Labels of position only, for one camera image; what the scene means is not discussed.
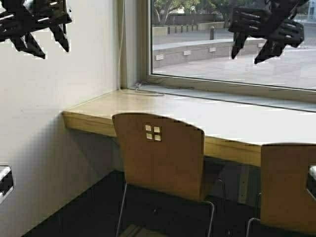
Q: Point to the long wooden window counter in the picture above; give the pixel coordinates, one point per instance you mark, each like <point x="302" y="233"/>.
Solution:
<point x="233" y="131"/>

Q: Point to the wooden chair with cutout back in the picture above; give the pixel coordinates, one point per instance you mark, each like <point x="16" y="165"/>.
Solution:
<point x="167" y="156"/>

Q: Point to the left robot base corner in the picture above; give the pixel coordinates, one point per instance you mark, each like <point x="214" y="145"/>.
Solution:
<point x="6" y="182"/>

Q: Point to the dark outdoor bollard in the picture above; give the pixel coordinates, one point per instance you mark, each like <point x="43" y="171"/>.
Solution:
<point x="212" y="33"/>

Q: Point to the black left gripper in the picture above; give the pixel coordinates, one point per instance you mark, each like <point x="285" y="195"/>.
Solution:
<point x="22" y="17"/>

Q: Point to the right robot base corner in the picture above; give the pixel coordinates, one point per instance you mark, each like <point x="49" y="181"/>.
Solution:
<point x="311" y="181"/>

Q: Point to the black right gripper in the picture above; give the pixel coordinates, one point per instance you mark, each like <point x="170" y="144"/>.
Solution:
<point x="275" y="23"/>

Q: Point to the concrete outdoor bench wall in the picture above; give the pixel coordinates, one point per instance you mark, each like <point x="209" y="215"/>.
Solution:
<point x="182" y="52"/>

